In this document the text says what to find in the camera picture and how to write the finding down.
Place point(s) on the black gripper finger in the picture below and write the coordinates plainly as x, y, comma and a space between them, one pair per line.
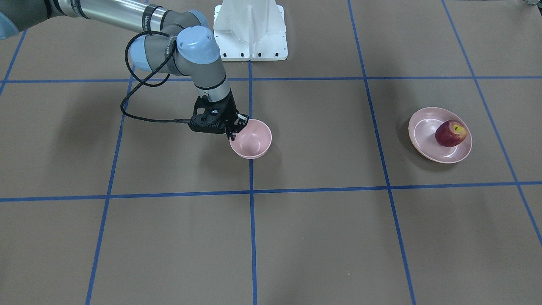
242, 120
231, 134

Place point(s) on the pink plate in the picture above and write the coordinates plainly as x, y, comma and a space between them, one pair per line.
422, 128

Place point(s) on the pink bowl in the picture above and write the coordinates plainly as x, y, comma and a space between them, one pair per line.
253, 141

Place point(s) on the red apple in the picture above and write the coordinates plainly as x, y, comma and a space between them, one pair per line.
451, 133

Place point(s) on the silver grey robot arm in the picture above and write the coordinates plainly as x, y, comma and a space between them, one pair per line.
166, 41

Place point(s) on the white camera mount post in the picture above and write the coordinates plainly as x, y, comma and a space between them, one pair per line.
250, 30

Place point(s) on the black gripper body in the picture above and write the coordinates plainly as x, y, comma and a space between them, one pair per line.
229, 111

